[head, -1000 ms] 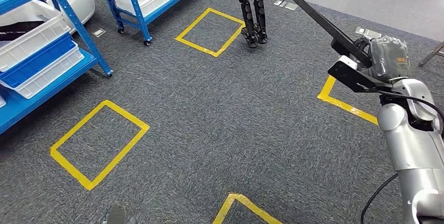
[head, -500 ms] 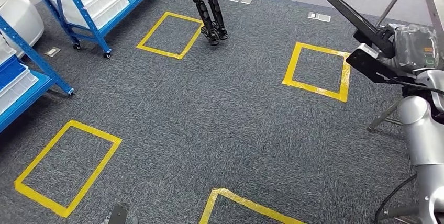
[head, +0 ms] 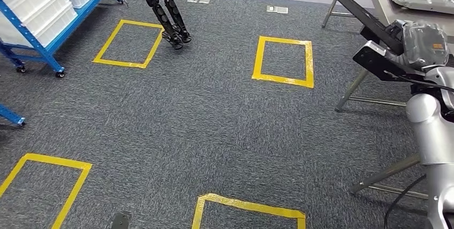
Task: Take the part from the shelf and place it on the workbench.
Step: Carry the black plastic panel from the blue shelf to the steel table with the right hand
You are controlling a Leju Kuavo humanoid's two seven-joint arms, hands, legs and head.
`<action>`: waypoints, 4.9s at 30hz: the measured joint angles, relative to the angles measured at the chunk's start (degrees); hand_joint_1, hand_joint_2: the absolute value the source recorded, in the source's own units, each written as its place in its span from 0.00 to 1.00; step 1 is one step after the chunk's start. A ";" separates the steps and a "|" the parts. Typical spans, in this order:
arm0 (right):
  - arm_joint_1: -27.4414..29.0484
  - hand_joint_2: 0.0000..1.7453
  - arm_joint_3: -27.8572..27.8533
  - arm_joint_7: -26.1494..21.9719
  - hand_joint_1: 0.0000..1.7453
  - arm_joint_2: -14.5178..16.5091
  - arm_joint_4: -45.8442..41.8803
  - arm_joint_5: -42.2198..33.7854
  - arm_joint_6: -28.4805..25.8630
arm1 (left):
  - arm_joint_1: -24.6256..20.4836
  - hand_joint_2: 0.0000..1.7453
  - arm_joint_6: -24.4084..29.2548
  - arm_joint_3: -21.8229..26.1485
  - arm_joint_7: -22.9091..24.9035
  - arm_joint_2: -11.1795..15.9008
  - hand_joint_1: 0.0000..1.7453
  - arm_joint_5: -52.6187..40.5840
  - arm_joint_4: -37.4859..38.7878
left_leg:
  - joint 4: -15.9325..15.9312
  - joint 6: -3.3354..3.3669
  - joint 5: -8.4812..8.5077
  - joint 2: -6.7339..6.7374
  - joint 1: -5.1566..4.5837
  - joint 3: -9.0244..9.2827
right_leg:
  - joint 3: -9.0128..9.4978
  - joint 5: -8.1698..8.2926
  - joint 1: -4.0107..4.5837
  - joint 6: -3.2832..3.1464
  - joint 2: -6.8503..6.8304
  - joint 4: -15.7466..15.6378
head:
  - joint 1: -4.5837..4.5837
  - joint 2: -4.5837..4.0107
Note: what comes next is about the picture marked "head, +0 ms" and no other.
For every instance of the black plastic plate bracket part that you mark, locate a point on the black plastic plate bracket part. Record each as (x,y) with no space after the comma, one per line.
(354,9)

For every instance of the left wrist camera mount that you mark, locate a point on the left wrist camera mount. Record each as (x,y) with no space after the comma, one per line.
(121,221)

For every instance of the stacked white plastic crates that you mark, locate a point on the stacked white plastic crates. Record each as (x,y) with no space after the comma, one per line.
(35,11)

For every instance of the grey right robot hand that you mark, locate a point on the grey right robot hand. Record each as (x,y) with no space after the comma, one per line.
(424,44)

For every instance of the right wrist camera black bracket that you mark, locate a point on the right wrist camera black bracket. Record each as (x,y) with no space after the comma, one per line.
(376,62)

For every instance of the yellow floor tape square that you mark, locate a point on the yellow floor tape square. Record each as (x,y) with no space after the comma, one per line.
(248,204)
(53,160)
(283,80)
(142,24)

